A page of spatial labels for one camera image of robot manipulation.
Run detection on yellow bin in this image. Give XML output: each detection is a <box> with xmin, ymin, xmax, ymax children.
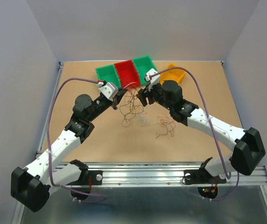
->
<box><xmin>160</xmin><ymin>69</ymin><xmax>186</xmax><ymax>85</ymax></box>

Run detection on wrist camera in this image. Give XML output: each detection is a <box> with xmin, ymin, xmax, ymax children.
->
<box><xmin>144</xmin><ymin>68</ymin><xmax>160</xmax><ymax>91</ymax></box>
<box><xmin>97</xmin><ymin>82</ymin><xmax>119</xmax><ymax>101</ymax></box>

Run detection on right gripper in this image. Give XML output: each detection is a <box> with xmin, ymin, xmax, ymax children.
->
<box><xmin>136</xmin><ymin>81</ymin><xmax>173</xmax><ymax>111</ymax></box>

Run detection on left green bin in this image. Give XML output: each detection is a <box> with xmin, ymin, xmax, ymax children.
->
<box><xmin>96</xmin><ymin>64</ymin><xmax>122</xmax><ymax>88</ymax></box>

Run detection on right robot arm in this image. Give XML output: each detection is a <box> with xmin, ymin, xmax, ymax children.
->
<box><xmin>137</xmin><ymin>80</ymin><xmax>266</xmax><ymax>185</ymax></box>

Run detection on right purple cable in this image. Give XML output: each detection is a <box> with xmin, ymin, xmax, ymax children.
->
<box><xmin>149</xmin><ymin>67</ymin><xmax>240</xmax><ymax>203</ymax></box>

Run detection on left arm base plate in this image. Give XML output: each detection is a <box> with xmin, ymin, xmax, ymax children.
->
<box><xmin>61</xmin><ymin>169</ymin><xmax>103</xmax><ymax>186</ymax></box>

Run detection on red bin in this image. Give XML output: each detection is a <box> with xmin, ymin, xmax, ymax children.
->
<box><xmin>114</xmin><ymin>60</ymin><xmax>141</xmax><ymax>88</ymax></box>

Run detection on right green bin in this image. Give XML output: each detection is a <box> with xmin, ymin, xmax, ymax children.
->
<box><xmin>132</xmin><ymin>56</ymin><xmax>157</xmax><ymax>85</ymax></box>

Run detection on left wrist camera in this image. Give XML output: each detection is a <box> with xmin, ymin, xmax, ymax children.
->
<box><xmin>97</xmin><ymin>82</ymin><xmax>119</xmax><ymax>101</ymax></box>

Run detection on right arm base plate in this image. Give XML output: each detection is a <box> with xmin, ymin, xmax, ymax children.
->
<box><xmin>181</xmin><ymin>169</ymin><xmax>226</xmax><ymax>185</ymax></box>

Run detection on green bin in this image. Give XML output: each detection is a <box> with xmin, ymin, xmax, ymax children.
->
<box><xmin>96</xmin><ymin>64</ymin><xmax>122</xmax><ymax>88</ymax></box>
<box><xmin>132</xmin><ymin>56</ymin><xmax>157</xmax><ymax>85</ymax></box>

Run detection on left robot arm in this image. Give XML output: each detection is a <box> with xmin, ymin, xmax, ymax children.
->
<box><xmin>10</xmin><ymin>87</ymin><xmax>126</xmax><ymax>212</ymax></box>

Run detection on wire bundle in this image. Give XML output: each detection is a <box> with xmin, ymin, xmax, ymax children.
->
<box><xmin>119</xmin><ymin>81</ymin><xmax>148</xmax><ymax>128</ymax></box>

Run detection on red wire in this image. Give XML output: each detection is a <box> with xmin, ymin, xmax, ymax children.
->
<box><xmin>155</xmin><ymin>115</ymin><xmax>177</xmax><ymax>139</ymax></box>

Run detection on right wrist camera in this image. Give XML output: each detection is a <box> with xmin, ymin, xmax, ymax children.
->
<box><xmin>144</xmin><ymin>68</ymin><xmax>160</xmax><ymax>91</ymax></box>

